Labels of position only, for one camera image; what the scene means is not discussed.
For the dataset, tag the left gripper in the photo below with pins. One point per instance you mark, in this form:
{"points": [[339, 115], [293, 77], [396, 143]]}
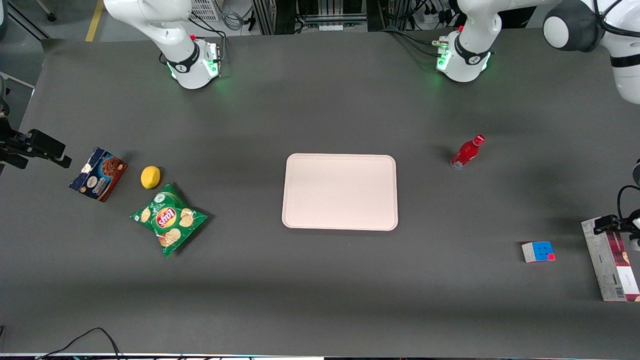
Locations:
{"points": [[606, 223]]}

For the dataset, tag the red cookie box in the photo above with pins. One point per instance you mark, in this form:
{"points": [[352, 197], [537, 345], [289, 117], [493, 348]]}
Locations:
{"points": [[607, 265]]}

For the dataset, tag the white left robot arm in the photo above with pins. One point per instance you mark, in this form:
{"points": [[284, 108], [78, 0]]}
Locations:
{"points": [[470, 60]]}

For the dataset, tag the blue chocolate cookie box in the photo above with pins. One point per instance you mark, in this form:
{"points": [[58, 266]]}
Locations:
{"points": [[97, 175]]}

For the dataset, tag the white perforated box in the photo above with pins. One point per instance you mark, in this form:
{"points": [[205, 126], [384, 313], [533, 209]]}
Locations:
{"points": [[205, 10]]}

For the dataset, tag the pale pink plastic tray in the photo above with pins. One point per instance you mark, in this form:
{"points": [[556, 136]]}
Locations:
{"points": [[340, 192]]}

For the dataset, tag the colourful puzzle cube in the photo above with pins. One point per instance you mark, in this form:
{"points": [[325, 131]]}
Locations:
{"points": [[540, 251]]}

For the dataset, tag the yellow lemon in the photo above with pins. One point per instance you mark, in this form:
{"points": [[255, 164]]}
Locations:
{"points": [[150, 177]]}

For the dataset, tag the black chair caster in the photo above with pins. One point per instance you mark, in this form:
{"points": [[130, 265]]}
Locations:
{"points": [[51, 17]]}

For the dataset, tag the green chips bag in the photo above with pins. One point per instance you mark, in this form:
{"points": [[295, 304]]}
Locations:
{"points": [[167, 220]]}

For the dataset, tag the red drink bottle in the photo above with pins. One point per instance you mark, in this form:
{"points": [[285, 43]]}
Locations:
{"points": [[466, 152]]}

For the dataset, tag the black aluminium rack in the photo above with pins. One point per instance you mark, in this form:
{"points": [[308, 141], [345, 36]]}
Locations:
{"points": [[280, 15]]}

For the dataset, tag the white power strip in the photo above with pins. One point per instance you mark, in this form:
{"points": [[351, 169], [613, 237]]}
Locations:
{"points": [[431, 18]]}

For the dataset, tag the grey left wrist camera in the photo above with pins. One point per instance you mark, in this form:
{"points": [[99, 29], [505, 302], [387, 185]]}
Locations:
{"points": [[635, 243]]}

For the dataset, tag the white metal frame bar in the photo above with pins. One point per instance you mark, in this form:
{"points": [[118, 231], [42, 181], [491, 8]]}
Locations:
{"points": [[17, 80]]}

